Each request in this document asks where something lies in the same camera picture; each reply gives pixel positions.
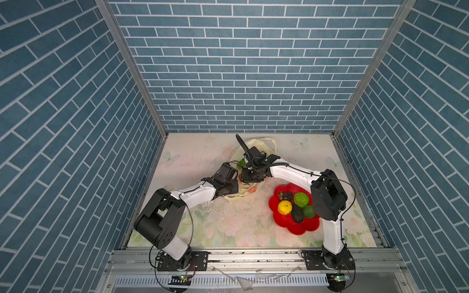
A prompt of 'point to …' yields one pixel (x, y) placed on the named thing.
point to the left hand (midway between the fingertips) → (239, 187)
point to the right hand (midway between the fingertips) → (244, 179)
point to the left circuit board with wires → (182, 280)
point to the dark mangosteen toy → (286, 196)
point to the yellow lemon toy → (284, 207)
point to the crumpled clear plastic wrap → (246, 283)
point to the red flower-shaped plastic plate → (286, 221)
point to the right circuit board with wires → (337, 281)
